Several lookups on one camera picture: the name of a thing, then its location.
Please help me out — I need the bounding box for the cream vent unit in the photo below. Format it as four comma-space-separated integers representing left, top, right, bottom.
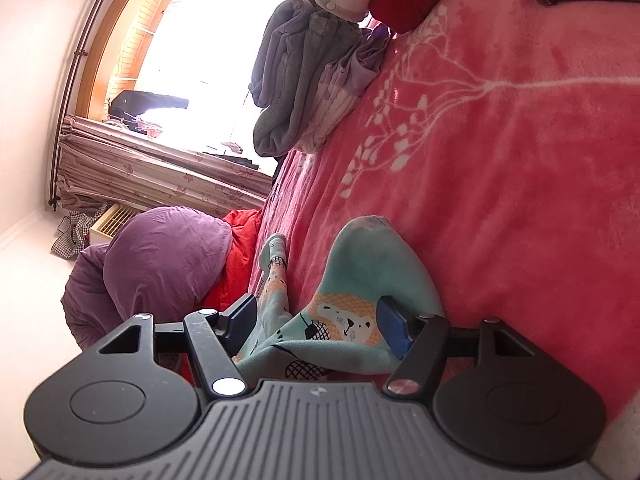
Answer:
90, 203, 138, 246

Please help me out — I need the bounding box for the wooden window frame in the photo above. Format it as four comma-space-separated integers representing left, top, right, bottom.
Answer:
82, 0, 186, 121

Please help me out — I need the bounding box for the checkered cloth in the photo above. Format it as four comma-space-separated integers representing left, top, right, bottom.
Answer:
51, 202, 108, 260

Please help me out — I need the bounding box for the purple duvet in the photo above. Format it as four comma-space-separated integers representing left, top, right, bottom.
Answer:
60, 207, 236, 351

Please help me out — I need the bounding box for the pink patterned curtain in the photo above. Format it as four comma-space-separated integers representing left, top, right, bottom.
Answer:
52, 115, 273, 211

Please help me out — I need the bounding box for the folded lilac grey garment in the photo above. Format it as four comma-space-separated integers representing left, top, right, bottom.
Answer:
307, 10, 363, 91

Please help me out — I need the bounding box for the black hanging garment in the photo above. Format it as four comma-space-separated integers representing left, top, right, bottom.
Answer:
107, 90, 190, 120

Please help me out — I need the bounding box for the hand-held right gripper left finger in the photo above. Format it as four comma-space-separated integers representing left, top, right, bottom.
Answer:
95, 293, 258, 397

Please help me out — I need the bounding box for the teal lion print garment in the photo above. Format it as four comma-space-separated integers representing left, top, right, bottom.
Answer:
232, 215, 447, 382

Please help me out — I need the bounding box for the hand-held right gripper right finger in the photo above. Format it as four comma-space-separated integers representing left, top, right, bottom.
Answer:
376, 296, 533, 400

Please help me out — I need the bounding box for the pink floral fleece blanket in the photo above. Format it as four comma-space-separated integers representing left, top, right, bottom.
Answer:
247, 0, 640, 441

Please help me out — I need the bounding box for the folded white lilac printed garment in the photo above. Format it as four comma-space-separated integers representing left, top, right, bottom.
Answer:
295, 25, 391, 153

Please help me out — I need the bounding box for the red quilt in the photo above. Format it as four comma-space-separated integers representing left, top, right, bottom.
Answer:
180, 209, 266, 386

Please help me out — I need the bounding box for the folded grey fleece garment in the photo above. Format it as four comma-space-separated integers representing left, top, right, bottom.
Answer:
248, 0, 361, 158

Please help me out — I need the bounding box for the curtain rod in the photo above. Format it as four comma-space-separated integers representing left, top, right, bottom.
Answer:
48, 0, 126, 211

